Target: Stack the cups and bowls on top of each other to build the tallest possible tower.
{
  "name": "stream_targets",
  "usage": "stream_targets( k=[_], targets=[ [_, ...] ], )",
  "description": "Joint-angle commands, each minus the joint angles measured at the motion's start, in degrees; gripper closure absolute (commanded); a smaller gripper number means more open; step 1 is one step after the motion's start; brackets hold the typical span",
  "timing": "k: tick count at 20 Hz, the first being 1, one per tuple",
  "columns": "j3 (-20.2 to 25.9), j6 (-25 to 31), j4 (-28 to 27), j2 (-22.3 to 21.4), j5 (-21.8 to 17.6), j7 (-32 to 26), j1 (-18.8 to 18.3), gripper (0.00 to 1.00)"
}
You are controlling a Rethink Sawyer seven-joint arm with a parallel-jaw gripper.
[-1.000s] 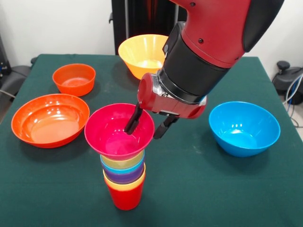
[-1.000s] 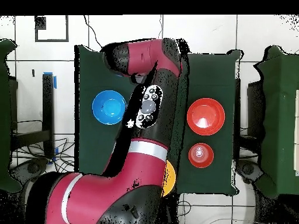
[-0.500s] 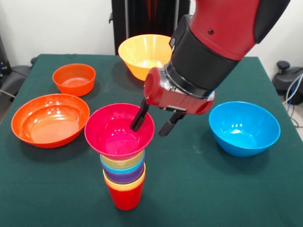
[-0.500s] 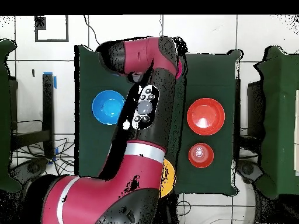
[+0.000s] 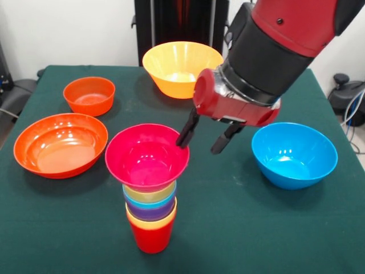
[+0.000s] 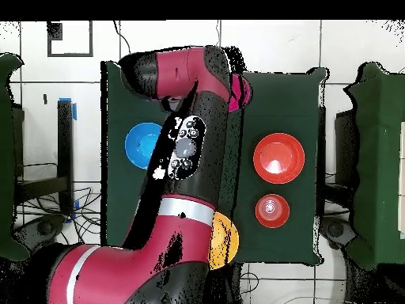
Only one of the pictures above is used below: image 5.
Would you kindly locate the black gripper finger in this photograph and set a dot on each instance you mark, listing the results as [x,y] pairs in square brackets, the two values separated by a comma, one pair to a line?
[225,140]
[188,131]

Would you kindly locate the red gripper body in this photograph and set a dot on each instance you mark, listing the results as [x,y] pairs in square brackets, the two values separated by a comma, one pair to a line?
[228,108]

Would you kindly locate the pink bowl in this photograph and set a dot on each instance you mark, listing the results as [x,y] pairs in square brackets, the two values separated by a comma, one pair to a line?
[137,154]

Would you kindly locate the translucent yellow cup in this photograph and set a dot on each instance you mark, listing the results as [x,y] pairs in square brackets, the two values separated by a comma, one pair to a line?
[137,197]

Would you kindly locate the blue cup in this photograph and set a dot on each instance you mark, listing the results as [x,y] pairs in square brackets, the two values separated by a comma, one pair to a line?
[149,205]

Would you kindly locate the purple cup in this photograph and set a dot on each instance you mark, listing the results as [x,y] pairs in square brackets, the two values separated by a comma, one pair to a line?
[149,216]

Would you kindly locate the orange-yellow cup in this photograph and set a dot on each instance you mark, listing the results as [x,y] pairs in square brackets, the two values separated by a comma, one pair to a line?
[152,227]

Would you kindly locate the red cup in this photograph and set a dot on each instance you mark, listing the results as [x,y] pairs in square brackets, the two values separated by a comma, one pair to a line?
[154,241]

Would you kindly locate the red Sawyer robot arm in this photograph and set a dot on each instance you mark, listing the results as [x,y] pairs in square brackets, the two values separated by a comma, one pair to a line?
[279,48]

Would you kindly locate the large yellow bowl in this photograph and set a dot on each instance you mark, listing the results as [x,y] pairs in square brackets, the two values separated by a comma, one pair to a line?
[176,80]

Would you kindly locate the large blue bowl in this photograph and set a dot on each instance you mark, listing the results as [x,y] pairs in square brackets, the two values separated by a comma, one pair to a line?
[293,171]

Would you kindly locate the dark green table cloth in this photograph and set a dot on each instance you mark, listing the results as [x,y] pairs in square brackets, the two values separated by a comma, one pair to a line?
[228,222]

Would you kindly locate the small orange bowl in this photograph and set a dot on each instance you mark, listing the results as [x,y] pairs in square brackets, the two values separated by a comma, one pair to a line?
[88,105]

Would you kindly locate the black stand base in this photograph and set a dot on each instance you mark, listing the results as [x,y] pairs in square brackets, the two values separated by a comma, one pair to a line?
[340,97]

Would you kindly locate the large shallow orange bowl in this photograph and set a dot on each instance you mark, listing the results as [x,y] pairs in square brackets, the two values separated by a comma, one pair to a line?
[60,148]

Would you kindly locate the grey stand base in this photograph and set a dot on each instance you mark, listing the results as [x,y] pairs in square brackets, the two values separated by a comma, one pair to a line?
[20,91]

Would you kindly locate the black equipment rack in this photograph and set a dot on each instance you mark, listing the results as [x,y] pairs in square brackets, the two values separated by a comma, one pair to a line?
[4,74]

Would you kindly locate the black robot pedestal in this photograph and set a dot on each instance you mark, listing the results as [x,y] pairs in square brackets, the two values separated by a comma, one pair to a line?
[182,23]

